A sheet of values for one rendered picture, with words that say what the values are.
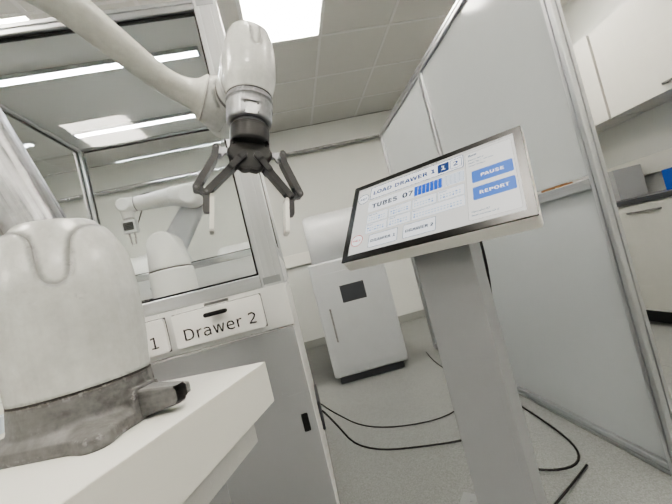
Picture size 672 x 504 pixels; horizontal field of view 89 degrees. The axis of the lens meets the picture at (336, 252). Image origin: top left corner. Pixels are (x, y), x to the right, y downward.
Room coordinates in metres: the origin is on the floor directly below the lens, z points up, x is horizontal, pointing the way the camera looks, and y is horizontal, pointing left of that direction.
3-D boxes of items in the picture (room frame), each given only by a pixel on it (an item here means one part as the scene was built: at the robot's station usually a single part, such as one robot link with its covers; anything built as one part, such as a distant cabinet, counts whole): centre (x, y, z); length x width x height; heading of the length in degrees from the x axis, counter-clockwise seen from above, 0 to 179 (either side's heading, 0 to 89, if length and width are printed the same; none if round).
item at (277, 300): (1.58, 0.77, 0.87); 1.02 x 0.95 x 0.14; 98
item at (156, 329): (1.10, 0.74, 0.87); 0.29 x 0.02 x 0.11; 98
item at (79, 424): (0.45, 0.34, 0.86); 0.22 x 0.18 x 0.06; 84
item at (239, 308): (1.14, 0.43, 0.87); 0.29 x 0.02 x 0.11; 98
